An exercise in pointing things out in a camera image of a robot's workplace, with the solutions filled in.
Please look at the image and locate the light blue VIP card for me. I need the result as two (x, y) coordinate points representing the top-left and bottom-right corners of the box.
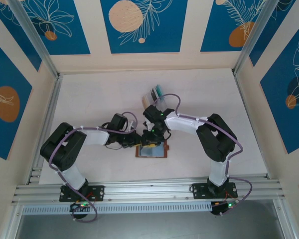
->
(141, 147), (156, 157)

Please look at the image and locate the brown leather card holder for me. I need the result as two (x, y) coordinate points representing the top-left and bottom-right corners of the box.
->
(135, 139), (170, 159)

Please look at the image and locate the clear acrylic card stand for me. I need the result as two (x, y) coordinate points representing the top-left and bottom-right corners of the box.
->
(141, 84), (168, 115)

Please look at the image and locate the grey metal panel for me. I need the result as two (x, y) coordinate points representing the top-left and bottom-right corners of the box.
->
(14, 213), (286, 239)

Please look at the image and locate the black controller board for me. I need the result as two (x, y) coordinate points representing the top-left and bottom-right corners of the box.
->
(210, 201), (240, 216)
(69, 202), (90, 213)

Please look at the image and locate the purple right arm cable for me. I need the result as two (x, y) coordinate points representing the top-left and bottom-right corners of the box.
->
(153, 93), (254, 217)

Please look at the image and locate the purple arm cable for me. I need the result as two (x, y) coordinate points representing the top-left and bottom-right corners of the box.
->
(153, 93), (254, 217)
(48, 111), (138, 224)

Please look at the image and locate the long aluminium frame rail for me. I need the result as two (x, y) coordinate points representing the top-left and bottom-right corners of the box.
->
(11, 175), (287, 205)

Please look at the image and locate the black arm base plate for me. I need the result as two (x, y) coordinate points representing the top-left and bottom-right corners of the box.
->
(190, 182), (238, 200)
(59, 185), (106, 203)

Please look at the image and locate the white slotted cable duct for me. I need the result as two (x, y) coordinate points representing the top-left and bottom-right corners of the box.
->
(21, 201), (213, 215)

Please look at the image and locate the aluminium side rail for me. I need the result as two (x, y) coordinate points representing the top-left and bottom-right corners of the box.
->
(233, 72), (271, 180)
(26, 74), (63, 185)

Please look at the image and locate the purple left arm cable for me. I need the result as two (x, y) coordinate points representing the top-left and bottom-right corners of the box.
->
(48, 111), (138, 224)

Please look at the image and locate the blue floral wall poster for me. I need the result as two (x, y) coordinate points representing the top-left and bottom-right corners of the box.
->
(0, 34), (33, 160)
(22, 0), (91, 55)
(200, 0), (266, 52)
(100, 0), (189, 54)
(0, 0), (42, 72)
(249, 0), (297, 67)
(260, 23), (299, 155)

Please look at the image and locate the aluminium frame leg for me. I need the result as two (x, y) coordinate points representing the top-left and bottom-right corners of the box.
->
(1, 199), (24, 239)
(273, 198), (299, 239)

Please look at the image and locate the aluminium frame post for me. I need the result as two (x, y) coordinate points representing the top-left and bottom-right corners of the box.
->
(8, 0), (62, 78)
(233, 0), (277, 75)

